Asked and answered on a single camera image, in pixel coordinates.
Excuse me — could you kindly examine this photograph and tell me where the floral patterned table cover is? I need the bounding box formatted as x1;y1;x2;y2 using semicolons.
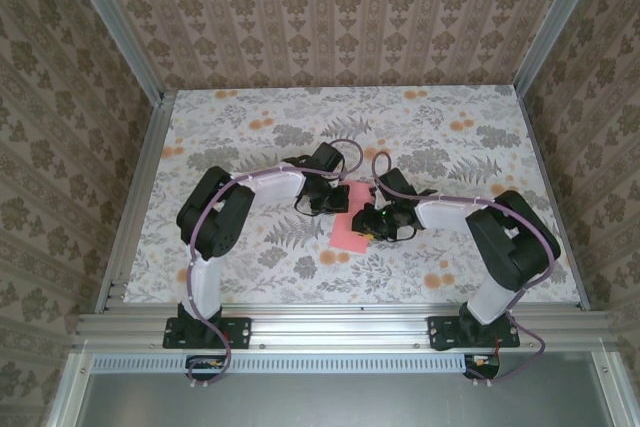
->
122;86;584;306

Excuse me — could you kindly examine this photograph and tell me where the pink square paper sheet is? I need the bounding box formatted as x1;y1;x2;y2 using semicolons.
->
329;179;379;254

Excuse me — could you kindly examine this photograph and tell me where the grey metal tray panel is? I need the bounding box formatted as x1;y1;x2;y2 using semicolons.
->
47;351;634;427

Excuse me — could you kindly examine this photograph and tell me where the aluminium table side rail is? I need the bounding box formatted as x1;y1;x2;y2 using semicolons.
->
517;89;591;312
94;91;176;314

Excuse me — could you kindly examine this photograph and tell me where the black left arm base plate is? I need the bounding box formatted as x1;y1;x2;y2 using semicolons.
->
163;315;252;350

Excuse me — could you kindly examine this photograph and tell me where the black cable junction box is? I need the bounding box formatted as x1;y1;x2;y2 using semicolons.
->
184;354;232;382
462;352;502;381

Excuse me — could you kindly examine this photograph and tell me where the aluminium frame post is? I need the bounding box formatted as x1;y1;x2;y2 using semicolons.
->
513;0;617;96
58;0;169;104

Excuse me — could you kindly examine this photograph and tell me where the grey slotted cable duct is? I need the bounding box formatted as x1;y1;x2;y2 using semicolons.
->
92;352;469;373

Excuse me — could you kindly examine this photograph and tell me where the aluminium mounting rail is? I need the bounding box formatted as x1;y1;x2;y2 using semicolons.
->
72;311;621;351

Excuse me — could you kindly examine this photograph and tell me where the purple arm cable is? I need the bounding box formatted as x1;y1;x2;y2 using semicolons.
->
182;138;365;389
371;150;561;389

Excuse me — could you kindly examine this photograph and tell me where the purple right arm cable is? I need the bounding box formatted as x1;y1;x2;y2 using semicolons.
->
371;150;561;389

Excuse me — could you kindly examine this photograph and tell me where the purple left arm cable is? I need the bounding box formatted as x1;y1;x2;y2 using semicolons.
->
182;138;365;389

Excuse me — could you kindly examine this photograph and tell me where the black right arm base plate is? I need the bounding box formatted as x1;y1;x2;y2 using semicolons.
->
427;315;521;351

